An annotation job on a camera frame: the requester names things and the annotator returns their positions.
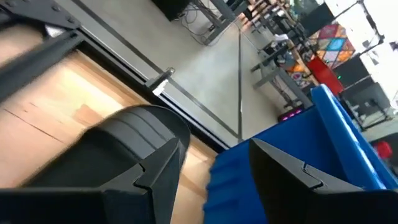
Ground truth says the black table frame rail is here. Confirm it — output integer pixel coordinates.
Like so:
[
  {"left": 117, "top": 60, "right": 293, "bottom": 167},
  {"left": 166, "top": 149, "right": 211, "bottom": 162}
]
[{"left": 0, "top": 0, "right": 241, "bottom": 153}]

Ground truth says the red round object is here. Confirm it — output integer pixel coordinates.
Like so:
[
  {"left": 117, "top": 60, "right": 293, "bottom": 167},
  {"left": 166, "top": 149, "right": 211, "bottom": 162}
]
[{"left": 374, "top": 141, "right": 393, "bottom": 160}]

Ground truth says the blue plastic bin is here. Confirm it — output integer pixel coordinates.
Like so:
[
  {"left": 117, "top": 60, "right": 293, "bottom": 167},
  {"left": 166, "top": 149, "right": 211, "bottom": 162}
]
[{"left": 203, "top": 83, "right": 398, "bottom": 224}]

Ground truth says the black slide sandal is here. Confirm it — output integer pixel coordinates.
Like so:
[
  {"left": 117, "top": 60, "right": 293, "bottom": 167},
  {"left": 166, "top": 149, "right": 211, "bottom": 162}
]
[{"left": 21, "top": 105, "right": 192, "bottom": 189}]

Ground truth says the black floor case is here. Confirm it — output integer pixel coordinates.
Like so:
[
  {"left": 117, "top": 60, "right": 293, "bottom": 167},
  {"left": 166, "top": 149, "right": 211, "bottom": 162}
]
[{"left": 151, "top": 0, "right": 191, "bottom": 22}]

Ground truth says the black monitor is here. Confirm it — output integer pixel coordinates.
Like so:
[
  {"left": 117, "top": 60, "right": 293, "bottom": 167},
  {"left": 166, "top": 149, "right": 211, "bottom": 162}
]
[{"left": 297, "top": 2, "right": 336, "bottom": 37}]

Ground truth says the colourful diamond pattern panel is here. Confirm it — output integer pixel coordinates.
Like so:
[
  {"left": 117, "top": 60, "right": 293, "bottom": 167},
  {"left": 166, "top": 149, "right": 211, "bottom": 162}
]
[{"left": 308, "top": 22, "right": 356, "bottom": 68}]

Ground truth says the small grey clamp bracket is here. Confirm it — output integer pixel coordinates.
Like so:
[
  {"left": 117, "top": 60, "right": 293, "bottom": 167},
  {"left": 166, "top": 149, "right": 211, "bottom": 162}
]
[{"left": 145, "top": 67, "right": 176, "bottom": 96}]

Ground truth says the grey metal leg table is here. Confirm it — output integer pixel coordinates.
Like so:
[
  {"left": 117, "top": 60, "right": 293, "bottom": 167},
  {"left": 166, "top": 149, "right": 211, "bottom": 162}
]
[{"left": 250, "top": 46, "right": 313, "bottom": 108}]

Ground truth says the red box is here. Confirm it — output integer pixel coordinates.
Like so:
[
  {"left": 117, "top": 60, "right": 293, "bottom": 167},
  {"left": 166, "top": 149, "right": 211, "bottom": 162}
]
[{"left": 306, "top": 55, "right": 345, "bottom": 96}]

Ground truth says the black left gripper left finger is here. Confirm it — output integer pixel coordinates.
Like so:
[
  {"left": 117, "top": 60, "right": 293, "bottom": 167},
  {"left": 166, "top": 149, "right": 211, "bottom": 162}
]
[{"left": 0, "top": 138, "right": 182, "bottom": 224}]

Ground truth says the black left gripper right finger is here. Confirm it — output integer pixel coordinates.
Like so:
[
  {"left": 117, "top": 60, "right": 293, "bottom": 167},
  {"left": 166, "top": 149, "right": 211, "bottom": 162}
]
[{"left": 248, "top": 138, "right": 398, "bottom": 224}]

